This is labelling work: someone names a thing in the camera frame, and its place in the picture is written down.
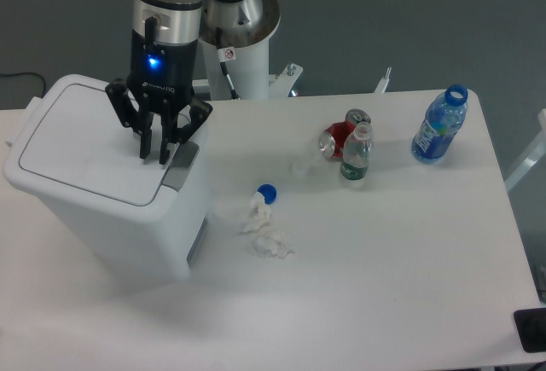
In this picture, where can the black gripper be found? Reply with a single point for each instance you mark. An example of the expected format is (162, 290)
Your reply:
(159, 82)

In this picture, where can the white trash can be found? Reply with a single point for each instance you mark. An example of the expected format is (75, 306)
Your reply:
(74, 155)

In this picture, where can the blue bottle cap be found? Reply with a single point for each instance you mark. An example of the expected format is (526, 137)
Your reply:
(269, 192)

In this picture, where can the clear bottle cap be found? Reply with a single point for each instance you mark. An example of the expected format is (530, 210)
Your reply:
(299, 168)

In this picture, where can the crushed red soda can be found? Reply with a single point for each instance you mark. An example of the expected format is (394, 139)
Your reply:
(331, 140)

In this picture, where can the crumpled white tissue upper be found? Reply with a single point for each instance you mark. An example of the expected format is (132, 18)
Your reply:
(259, 215)

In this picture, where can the crumpled white tissue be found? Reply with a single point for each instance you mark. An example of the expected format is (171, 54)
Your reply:
(272, 244)
(259, 215)

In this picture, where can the crumpled white tissue lower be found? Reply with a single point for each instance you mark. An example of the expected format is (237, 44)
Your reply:
(272, 244)

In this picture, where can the small clear green-label bottle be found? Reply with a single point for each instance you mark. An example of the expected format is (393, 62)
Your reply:
(356, 152)

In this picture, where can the large blue drink bottle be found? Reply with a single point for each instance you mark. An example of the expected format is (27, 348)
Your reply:
(443, 119)

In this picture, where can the black device at edge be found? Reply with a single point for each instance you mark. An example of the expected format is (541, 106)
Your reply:
(530, 324)

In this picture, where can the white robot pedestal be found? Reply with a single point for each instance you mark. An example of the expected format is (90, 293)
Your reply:
(243, 55)

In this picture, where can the white frame right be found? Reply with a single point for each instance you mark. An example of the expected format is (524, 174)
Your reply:
(531, 154)

